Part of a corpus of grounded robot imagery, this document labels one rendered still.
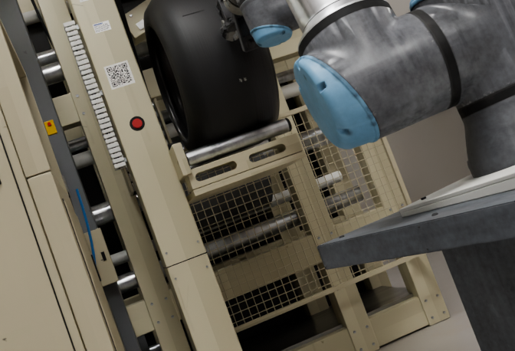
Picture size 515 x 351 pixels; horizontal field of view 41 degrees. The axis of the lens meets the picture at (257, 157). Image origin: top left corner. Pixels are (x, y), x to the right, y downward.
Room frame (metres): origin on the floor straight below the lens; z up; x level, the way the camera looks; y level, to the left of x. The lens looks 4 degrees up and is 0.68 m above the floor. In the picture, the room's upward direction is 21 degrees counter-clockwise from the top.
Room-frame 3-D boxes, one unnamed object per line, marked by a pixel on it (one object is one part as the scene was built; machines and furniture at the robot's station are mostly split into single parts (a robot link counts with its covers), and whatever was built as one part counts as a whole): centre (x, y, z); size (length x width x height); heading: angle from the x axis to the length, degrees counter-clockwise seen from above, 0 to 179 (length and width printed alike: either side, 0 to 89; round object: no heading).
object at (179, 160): (2.15, 0.25, 0.90); 0.40 x 0.03 x 0.10; 14
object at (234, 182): (2.19, 0.08, 0.80); 0.37 x 0.36 x 0.02; 14
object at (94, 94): (2.06, 0.40, 1.19); 0.05 x 0.04 x 0.48; 14
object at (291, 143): (2.06, 0.05, 0.84); 0.36 x 0.09 x 0.06; 104
